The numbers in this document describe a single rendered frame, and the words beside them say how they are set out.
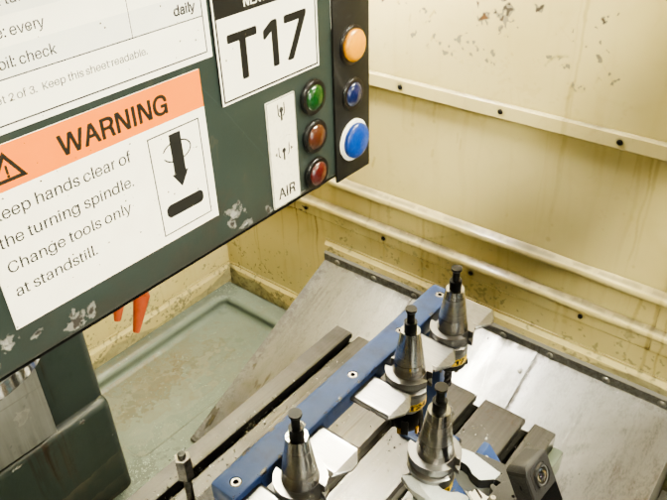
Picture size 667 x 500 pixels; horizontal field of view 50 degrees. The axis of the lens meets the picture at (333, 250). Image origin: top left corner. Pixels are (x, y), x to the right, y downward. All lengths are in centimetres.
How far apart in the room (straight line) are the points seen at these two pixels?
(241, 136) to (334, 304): 126
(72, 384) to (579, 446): 97
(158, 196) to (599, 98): 94
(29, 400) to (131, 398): 59
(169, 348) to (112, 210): 160
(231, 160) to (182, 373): 148
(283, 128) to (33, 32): 20
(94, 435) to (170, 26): 117
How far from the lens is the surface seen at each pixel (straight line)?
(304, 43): 53
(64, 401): 145
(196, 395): 188
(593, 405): 153
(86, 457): 154
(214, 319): 209
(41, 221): 42
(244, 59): 49
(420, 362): 94
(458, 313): 100
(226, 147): 49
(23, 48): 39
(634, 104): 126
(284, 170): 54
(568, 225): 140
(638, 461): 150
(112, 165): 43
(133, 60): 43
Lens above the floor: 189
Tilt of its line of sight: 34 degrees down
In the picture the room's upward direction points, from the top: 2 degrees counter-clockwise
